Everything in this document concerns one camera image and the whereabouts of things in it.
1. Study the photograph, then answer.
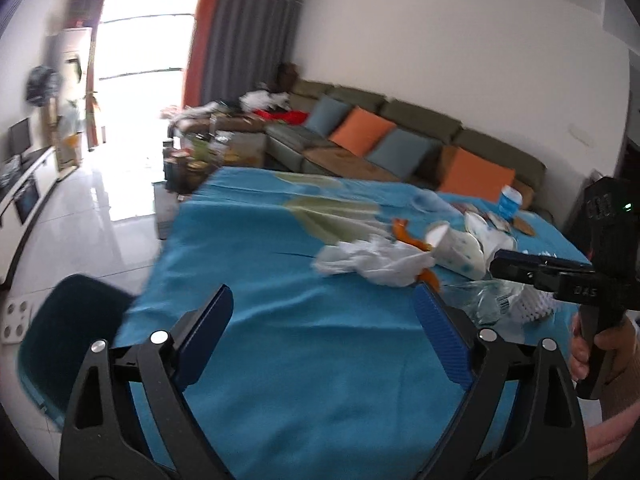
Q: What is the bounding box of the white television cabinet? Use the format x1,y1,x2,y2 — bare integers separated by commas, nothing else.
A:
0,145,76,286

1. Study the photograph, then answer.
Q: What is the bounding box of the person's right hand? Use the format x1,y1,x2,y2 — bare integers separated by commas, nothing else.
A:
570,307,640,396

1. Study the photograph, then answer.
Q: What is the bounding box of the red cloth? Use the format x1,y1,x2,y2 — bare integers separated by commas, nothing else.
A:
252,108,308,126

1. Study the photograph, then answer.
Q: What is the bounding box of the blue floral tablecloth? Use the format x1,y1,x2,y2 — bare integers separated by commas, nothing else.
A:
112,166,596,480

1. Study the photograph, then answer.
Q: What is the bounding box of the dark red curtain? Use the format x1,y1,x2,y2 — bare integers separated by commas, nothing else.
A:
82,0,110,151

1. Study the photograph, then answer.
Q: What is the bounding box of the olive green sofa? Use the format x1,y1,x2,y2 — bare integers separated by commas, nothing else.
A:
175,79,556,221

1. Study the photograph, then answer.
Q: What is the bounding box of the potted green plant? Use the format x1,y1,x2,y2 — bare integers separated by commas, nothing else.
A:
55,95,101,171

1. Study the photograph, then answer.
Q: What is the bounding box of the flat screen television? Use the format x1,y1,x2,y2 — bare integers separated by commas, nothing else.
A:
7,117,32,158

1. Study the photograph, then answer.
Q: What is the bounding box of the white standing air conditioner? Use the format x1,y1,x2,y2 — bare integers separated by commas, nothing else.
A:
47,27,93,171

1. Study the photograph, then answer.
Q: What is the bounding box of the cluttered coffee table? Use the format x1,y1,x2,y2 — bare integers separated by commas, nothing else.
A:
161,115,267,197

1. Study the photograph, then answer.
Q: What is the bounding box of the white tissue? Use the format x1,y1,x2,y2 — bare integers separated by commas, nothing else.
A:
314,236,437,287

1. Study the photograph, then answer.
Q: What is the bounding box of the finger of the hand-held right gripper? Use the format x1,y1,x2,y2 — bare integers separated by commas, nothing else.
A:
489,249,596,295

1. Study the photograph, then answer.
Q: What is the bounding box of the orange throw pillow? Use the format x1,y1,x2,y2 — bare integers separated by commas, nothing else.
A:
437,150,517,201
328,107,398,157

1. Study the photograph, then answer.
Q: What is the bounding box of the white dotted paper cup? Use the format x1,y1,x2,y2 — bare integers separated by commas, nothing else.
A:
424,220,489,279

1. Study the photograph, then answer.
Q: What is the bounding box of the dark teal trash bin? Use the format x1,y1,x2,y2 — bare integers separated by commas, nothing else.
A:
15,274,137,426

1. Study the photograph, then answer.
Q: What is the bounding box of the clear plastic wrapper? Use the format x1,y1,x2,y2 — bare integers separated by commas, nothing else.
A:
442,280,523,326

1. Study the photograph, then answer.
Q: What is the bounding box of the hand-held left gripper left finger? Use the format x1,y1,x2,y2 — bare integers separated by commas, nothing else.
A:
59,284,235,480

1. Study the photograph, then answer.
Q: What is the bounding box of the dark brown box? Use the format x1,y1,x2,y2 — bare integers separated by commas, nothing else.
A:
277,62,301,91

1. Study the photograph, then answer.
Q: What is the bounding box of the beige snack bag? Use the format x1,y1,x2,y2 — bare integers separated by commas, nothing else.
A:
220,132,266,168

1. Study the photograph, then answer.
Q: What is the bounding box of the blue throw pillow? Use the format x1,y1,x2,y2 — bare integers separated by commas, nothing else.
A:
370,128,436,181
304,96,351,136

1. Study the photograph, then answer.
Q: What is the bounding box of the black standing fan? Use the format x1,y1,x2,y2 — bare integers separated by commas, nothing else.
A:
25,65,63,108

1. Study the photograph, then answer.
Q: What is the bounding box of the white clothes pile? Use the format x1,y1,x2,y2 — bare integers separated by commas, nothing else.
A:
240,89,291,111

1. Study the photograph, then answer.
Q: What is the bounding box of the glass balcony door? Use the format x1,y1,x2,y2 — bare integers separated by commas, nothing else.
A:
95,0,198,151

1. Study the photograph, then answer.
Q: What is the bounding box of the blue and white cup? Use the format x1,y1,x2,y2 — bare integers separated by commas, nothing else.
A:
497,185,524,221

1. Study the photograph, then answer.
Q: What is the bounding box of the pale snack wrapper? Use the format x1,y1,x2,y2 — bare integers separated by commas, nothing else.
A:
486,211,515,235

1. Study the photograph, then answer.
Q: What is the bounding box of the grey curtain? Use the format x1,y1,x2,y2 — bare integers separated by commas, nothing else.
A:
200,0,303,106

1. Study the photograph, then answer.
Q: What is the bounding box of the orange curtain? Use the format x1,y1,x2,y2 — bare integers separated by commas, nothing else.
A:
182,0,221,108

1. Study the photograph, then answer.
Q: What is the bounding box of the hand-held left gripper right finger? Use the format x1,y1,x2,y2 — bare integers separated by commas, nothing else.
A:
412,283,588,480

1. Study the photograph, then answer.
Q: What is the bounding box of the brown sofa seat mat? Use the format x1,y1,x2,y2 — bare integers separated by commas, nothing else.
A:
302,144,401,181

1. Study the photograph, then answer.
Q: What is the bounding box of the white foam fruit net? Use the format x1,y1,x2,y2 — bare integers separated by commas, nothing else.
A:
507,284,557,322

